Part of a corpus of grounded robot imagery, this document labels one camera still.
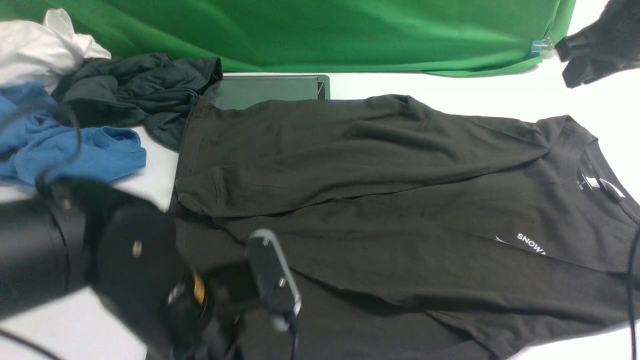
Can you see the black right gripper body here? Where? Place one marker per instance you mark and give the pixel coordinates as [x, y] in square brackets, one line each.
[608, 46]

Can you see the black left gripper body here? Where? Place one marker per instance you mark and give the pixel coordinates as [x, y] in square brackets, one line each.
[179, 311]

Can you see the dark gray long-sleeve top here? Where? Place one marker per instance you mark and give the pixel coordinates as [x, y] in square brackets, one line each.
[414, 234]

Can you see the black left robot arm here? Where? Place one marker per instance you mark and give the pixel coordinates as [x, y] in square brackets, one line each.
[76, 233]

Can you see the blue binder clip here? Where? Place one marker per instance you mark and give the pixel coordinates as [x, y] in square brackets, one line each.
[541, 47]

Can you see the blue crumpled garment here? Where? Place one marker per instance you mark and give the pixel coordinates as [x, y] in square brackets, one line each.
[34, 143]

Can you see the green backdrop cloth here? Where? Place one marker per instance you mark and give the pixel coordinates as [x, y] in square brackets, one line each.
[456, 38]

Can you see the dark teal crumpled garment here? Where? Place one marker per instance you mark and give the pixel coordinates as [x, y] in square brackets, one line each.
[153, 90]

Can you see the dark gray flat tray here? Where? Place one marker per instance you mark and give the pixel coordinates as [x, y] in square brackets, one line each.
[239, 92]

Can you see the white crumpled garment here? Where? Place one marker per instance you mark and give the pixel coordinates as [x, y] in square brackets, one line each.
[44, 52]

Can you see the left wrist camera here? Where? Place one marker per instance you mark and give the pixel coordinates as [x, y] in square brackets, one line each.
[275, 284]

